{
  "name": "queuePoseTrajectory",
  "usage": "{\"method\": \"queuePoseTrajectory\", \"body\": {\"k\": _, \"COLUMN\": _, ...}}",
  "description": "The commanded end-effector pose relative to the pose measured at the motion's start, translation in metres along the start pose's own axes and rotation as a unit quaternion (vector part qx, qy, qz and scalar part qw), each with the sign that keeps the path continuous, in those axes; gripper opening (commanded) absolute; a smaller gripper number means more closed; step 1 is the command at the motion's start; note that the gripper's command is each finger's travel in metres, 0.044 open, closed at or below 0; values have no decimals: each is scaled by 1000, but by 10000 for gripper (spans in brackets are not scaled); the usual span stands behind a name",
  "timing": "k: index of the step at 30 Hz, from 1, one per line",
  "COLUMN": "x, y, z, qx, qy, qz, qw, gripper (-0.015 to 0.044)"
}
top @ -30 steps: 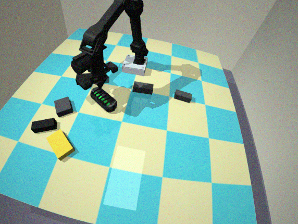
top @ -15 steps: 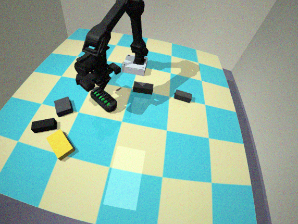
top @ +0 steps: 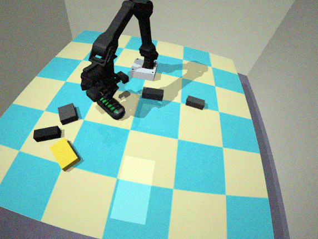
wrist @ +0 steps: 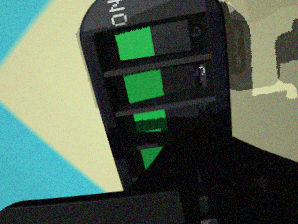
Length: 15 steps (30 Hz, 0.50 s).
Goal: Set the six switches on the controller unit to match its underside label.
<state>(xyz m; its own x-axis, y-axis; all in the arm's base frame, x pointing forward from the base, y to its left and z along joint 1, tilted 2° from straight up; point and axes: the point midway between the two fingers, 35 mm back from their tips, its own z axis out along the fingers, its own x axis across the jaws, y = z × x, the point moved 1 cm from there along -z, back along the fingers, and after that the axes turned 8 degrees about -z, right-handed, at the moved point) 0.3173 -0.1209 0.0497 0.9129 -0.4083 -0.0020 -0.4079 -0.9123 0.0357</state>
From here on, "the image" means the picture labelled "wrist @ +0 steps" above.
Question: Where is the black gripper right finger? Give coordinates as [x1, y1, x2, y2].
[189, 120, 298, 224]

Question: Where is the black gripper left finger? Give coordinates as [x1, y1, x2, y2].
[0, 121, 201, 224]

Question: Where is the dark grey controller unit with green rocker switches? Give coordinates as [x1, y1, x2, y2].
[80, 0, 233, 190]

